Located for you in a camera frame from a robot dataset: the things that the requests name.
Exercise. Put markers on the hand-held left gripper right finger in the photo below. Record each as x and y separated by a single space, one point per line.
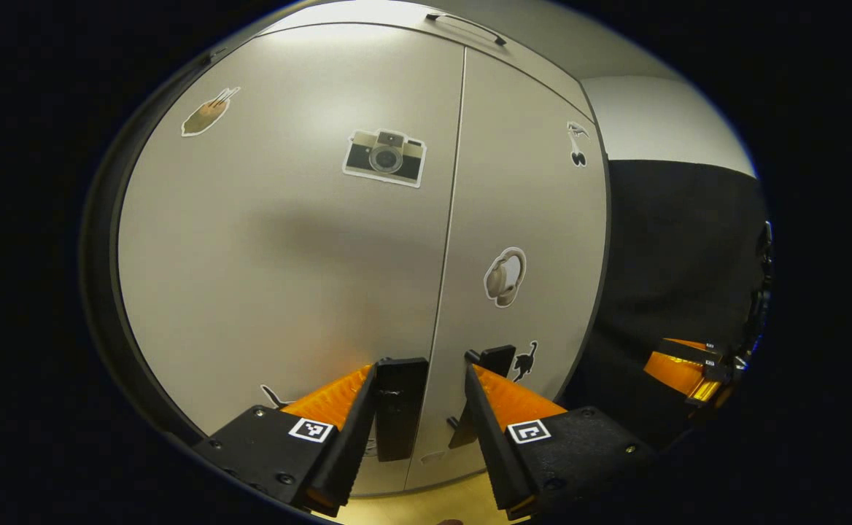
499 459

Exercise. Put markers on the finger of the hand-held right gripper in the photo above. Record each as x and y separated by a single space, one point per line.
718 373
688 350

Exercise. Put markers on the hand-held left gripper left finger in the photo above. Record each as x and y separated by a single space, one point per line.
346 459

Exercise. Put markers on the grey white shoe cabinet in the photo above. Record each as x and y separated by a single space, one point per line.
105 306

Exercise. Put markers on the white cabinet drawer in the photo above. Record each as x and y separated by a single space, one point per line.
397 18

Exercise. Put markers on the black backdrop cloth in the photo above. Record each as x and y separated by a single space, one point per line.
674 255

